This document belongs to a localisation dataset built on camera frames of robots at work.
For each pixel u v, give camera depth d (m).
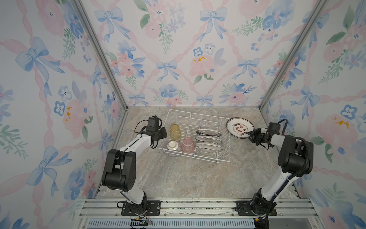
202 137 0.93
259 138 0.87
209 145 0.80
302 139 0.53
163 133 0.85
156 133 0.80
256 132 0.90
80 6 0.69
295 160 0.52
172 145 0.88
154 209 0.74
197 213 0.73
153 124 0.73
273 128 0.80
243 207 0.73
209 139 0.92
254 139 0.90
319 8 0.69
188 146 0.85
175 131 0.93
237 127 1.07
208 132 0.95
